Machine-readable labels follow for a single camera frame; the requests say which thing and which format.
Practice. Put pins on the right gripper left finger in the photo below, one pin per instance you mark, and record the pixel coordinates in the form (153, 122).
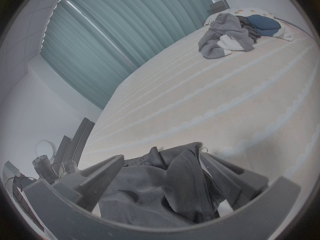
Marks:
(97, 181)

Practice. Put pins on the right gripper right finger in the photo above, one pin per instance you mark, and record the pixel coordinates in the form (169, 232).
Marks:
(235, 181)

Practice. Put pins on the black T-shirt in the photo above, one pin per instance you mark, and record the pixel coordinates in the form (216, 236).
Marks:
(162, 189)

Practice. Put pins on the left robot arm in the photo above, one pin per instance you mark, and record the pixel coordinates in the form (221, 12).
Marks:
(42, 167)

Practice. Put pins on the bed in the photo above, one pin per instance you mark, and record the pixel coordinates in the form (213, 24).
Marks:
(212, 89)

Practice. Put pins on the pile of clothes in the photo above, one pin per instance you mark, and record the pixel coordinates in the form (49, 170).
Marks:
(230, 34)

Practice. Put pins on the blue-green curtain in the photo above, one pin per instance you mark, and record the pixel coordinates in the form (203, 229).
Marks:
(140, 16)
(82, 66)

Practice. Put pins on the white printed pillow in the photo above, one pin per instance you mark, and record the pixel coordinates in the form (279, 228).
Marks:
(240, 12)

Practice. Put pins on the grey bedside table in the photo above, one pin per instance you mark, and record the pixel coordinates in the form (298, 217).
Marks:
(217, 6)

